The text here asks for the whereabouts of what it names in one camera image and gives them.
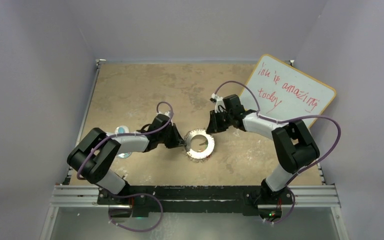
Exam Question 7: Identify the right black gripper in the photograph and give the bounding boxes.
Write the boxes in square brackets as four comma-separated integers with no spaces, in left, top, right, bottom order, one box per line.
[205,109,233,135]

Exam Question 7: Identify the silver disc with keyrings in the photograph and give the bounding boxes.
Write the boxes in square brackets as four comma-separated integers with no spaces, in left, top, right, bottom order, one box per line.
[184,128,216,163]

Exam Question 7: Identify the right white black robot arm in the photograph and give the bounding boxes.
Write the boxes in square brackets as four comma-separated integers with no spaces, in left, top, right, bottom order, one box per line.
[206,93,320,204]

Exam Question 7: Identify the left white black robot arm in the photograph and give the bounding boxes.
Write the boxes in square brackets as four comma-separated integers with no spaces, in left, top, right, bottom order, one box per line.
[66,113,186,205]

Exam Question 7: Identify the whiteboard with red writing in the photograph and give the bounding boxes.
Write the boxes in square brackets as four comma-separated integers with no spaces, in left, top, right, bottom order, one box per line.
[239,54,337,120]

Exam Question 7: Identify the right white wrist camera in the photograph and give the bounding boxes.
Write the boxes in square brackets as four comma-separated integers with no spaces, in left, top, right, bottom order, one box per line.
[210,93,226,113]

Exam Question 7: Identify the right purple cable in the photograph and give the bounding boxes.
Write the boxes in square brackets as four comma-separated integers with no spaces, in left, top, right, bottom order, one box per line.
[213,80,343,224]

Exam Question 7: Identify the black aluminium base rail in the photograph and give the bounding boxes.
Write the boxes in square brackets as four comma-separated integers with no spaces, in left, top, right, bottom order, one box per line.
[97,185,293,218]

